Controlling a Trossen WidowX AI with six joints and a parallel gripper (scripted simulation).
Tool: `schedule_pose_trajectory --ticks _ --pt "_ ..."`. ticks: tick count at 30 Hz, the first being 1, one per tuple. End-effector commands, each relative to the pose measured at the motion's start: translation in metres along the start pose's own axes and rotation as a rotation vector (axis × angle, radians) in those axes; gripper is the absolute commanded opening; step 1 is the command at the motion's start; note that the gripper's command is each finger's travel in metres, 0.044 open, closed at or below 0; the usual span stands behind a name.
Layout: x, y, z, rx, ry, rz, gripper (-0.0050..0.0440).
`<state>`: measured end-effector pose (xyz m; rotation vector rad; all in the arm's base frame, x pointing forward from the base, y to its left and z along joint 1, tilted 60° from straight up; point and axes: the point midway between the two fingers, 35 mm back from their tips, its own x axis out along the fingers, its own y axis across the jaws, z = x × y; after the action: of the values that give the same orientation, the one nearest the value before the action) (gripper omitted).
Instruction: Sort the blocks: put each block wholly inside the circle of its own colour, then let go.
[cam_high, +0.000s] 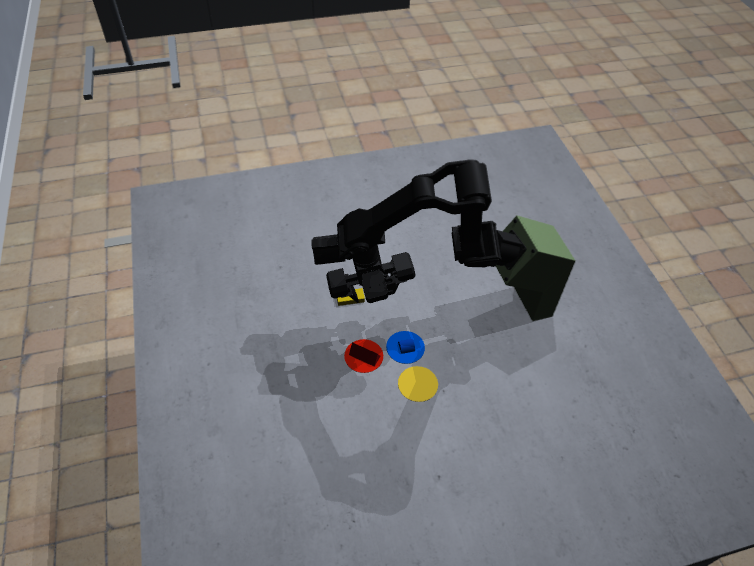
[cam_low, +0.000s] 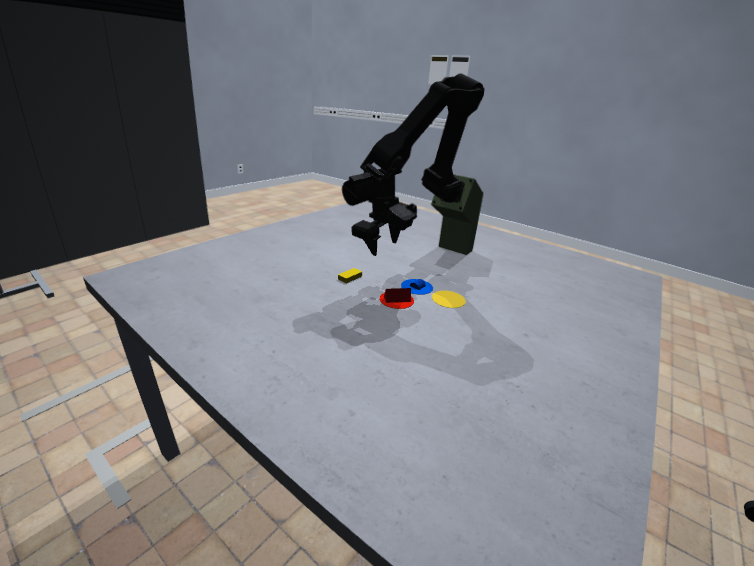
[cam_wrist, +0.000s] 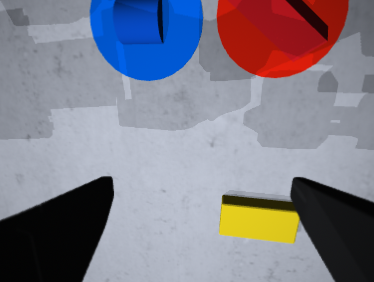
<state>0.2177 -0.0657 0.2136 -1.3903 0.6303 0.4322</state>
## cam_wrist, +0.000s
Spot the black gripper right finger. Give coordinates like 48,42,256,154
290,177,374,282

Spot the yellow block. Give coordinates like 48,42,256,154
219,195,300,244

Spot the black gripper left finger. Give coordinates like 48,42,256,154
0,176,114,282

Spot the blue block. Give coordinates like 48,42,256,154
113,0,163,45

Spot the red circle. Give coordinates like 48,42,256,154
217,0,349,78

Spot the blue circle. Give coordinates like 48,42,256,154
90,0,203,81

